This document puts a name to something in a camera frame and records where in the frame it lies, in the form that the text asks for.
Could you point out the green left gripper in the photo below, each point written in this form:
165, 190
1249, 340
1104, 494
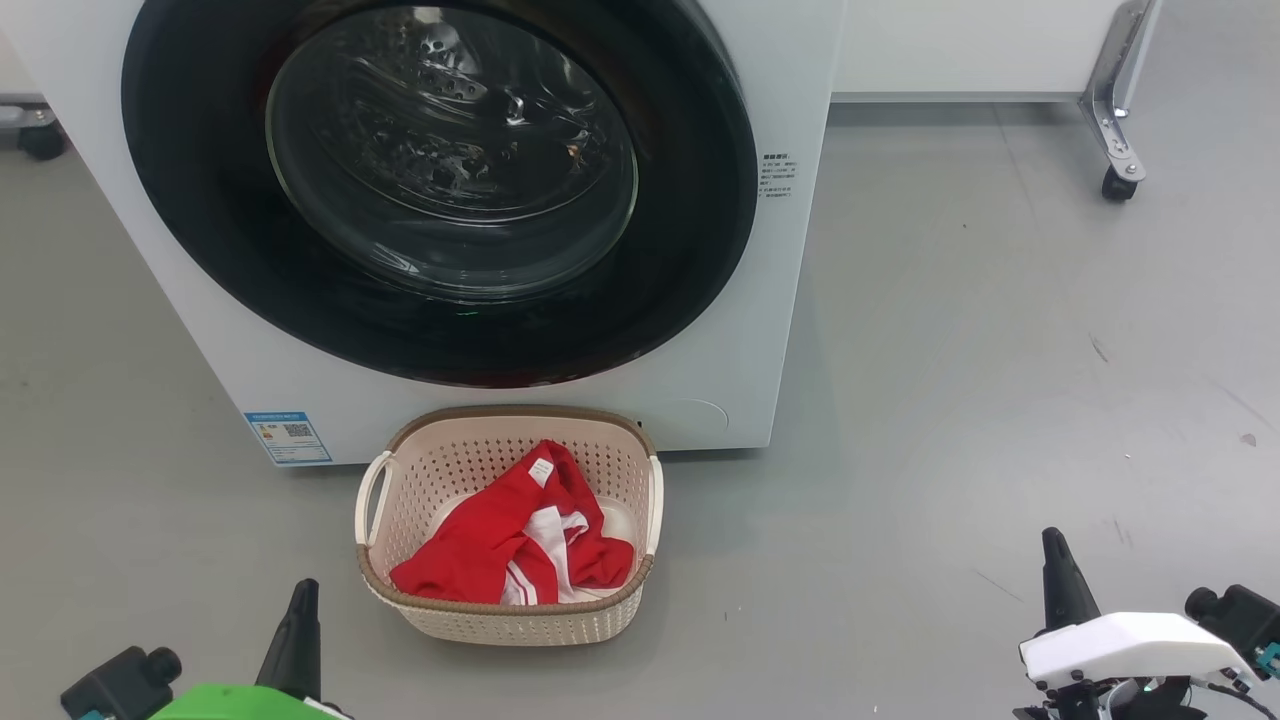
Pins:
240, 705

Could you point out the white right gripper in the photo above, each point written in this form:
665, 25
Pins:
1130, 645

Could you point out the red white garment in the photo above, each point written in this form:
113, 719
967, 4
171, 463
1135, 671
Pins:
470, 550

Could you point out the black round glass door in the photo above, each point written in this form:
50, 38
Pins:
200, 200

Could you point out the beige perforated laundry basket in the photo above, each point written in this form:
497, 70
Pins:
520, 620

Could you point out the white washing machine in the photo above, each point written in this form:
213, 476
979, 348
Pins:
150, 330

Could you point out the blue energy label sticker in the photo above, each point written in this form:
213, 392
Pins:
288, 438

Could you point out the metal leg with caster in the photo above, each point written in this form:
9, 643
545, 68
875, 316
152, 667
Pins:
1115, 120

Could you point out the small printed text sticker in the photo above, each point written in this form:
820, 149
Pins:
779, 175

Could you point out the white panel cart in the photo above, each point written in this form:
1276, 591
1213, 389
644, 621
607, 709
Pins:
960, 45

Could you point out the black caster wheel at left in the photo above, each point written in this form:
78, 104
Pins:
40, 135

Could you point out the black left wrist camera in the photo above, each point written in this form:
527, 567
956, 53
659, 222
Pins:
120, 685

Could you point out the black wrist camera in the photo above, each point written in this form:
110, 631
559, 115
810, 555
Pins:
1245, 620
120, 685

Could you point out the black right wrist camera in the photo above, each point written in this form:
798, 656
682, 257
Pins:
1245, 620

